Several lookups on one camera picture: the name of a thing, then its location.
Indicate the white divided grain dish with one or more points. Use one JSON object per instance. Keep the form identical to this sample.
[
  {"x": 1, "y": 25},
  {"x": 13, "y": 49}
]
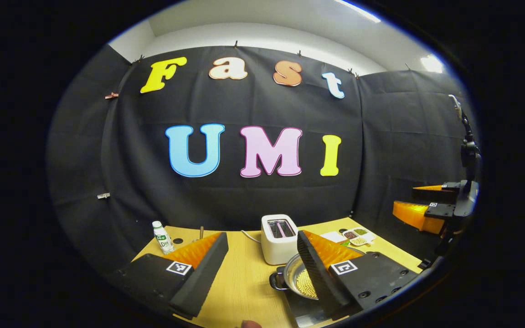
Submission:
[{"x": 358, "y": 240}]

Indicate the white green-capped drink bottle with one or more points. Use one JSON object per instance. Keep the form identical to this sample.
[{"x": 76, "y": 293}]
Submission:
[{"x": 164, "y": 243}]

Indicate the black backdrop cloth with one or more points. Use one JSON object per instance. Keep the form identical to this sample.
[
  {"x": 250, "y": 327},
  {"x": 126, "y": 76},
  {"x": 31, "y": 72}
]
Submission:
[{"x": 244, "y": 196}]

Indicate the sandwich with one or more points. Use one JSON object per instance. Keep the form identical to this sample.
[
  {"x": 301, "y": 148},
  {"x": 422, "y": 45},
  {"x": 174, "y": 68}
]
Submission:
[{"x": 333, "y": 237}]

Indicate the ceiling light panel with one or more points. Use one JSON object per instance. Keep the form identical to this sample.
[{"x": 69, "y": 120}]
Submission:
[{"x": 432, "y": 64}]

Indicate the black induction cooktop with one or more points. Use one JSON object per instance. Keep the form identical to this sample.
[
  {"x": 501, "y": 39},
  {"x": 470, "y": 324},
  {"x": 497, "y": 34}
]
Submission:
[{"x": 308, "y": 314}]

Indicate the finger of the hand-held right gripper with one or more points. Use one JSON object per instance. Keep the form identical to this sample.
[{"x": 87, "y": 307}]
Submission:
[
  {"x": 435, "y": 195},
  {"x": 438, "y": 210}
]

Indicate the wooden stick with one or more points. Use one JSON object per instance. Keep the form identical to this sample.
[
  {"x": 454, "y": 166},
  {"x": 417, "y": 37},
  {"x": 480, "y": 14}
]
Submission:
[{"x": 201, "y": 232}]

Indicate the white toaster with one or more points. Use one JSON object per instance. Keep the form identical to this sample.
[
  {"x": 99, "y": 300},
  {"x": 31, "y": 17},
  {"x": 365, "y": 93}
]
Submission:
[{"x": 278, "y": 250}]

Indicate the silver metal clip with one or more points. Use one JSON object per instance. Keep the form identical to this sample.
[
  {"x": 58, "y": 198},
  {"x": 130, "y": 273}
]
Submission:
[{"x": 103, "y": 196}]

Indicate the pink clothespin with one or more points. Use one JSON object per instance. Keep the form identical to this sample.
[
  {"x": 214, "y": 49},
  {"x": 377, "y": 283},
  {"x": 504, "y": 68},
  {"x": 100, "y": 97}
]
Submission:
[{"x": 112, "y": 95}]

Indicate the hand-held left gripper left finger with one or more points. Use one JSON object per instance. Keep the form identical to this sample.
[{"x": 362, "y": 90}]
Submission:
[{"x": 203, "y": 282}]

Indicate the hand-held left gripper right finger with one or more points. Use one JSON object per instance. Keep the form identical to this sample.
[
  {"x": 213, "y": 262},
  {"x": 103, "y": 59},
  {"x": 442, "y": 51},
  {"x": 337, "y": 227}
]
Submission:
[{"x": 319, "y": 282}]

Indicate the pile of soybeans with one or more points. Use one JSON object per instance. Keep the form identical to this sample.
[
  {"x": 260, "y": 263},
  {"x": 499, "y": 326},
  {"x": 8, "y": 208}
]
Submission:
[{"x": 307, "y": 282}]

